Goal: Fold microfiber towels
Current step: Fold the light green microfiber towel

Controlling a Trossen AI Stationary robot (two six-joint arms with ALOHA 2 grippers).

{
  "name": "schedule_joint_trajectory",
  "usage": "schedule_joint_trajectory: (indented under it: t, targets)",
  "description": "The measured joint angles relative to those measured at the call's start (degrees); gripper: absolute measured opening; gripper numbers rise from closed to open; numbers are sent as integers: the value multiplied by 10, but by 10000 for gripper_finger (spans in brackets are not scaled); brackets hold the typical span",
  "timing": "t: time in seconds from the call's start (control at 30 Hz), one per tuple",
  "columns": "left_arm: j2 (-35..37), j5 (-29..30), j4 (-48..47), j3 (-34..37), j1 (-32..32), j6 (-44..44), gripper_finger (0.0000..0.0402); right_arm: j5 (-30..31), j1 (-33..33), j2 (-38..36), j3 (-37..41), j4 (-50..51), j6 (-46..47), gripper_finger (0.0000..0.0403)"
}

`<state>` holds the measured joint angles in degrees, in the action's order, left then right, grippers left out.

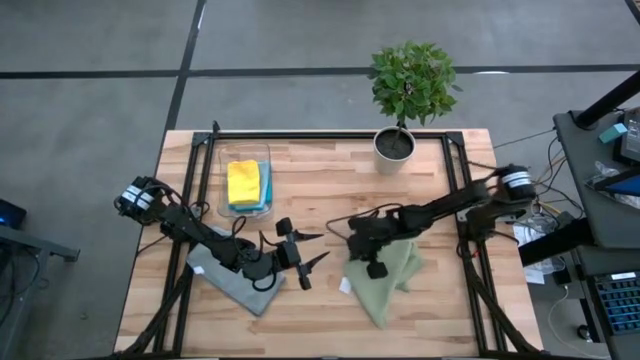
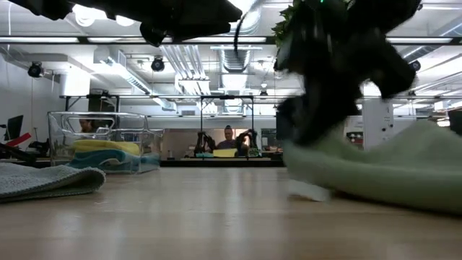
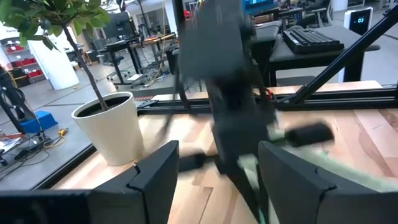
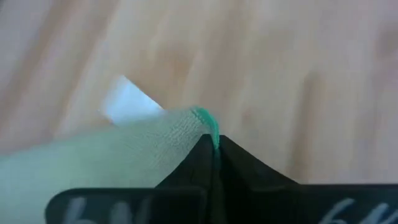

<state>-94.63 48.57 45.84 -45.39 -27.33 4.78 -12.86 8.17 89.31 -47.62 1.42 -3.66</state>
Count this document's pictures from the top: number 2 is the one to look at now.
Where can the black background robot arm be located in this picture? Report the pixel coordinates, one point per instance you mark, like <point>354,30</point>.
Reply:
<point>204,142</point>
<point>249,139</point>

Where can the person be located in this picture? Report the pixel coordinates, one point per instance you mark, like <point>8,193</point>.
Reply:
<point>229,142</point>
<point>86,125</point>

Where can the grey microfiber towel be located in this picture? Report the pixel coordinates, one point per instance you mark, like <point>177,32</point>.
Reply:
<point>43,180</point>

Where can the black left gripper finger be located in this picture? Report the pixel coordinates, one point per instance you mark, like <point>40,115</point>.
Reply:
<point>205,20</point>

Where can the clear plastic bin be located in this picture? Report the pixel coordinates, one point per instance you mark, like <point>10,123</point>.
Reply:
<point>101,122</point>

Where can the red angled bar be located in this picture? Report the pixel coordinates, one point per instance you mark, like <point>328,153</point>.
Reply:
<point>19,139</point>

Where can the green microfiber towel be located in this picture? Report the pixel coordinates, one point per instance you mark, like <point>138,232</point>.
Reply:
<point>397,173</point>

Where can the black background monitor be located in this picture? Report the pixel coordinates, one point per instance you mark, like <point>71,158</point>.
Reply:
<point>15,127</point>

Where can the yellow microfiber towel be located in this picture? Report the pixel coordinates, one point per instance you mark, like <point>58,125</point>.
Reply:
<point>108,146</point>

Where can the yellow background cloth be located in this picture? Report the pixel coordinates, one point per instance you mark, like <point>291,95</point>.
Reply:
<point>224,153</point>

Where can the teal fluffy microfiber towel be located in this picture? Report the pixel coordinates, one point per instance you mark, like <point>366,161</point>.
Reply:
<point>97,159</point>

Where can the white tall appliance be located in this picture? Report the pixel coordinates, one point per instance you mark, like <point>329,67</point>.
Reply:
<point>377,122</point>

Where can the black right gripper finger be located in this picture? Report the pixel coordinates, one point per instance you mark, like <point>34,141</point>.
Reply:
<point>314,122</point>

